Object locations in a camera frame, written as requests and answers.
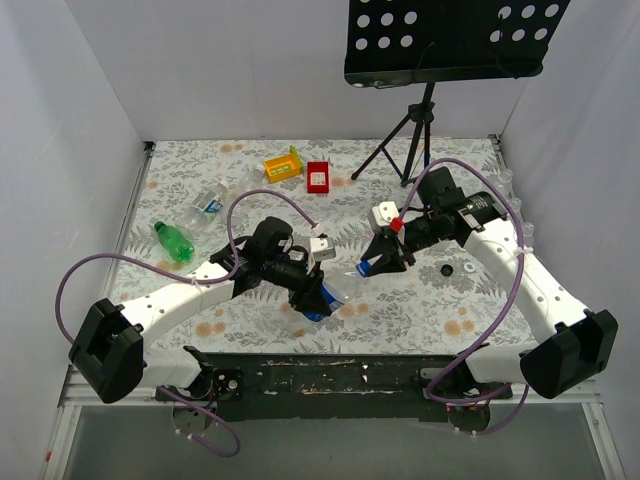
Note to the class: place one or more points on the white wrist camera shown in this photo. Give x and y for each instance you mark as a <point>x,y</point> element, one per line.
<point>384,219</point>
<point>322,249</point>

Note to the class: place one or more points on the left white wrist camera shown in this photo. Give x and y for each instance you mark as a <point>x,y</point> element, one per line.
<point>322,249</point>

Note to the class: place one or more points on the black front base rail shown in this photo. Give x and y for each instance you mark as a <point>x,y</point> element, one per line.
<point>241,387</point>

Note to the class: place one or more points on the clear bottle blue label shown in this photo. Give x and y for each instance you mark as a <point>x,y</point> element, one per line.
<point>203,208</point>

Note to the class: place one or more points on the clear bottle by wall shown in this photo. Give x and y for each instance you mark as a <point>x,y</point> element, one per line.
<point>502,182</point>

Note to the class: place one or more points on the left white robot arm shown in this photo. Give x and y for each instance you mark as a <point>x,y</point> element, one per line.
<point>113,350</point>

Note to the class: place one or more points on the green plastic bottle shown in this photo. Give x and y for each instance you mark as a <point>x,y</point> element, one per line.
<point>174,242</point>

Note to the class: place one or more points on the black bottle cap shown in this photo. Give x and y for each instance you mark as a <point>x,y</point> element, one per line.
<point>446,270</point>

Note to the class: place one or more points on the red plastic box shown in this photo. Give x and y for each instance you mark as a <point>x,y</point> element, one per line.
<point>318,181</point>

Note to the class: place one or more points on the yellow plastic box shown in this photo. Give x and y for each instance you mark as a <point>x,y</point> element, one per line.
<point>284,167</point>

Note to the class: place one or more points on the floral tablecloth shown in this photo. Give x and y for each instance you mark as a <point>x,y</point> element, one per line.
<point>419,311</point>

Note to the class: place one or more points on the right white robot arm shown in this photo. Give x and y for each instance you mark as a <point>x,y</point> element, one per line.
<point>572,343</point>

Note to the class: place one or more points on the black music stand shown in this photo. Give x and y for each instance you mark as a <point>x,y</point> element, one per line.
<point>393,44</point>

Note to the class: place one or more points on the clear Pepsi bottle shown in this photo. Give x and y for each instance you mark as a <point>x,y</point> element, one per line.
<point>339,288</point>

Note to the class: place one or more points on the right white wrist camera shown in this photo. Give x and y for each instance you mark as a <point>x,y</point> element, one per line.
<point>384,219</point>

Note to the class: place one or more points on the blue bottle cap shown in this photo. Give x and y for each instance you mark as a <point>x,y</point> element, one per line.
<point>363,268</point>

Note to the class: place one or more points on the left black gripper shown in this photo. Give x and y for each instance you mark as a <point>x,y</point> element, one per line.
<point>307,291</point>

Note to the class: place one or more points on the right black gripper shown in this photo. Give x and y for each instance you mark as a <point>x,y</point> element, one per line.
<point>400,245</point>

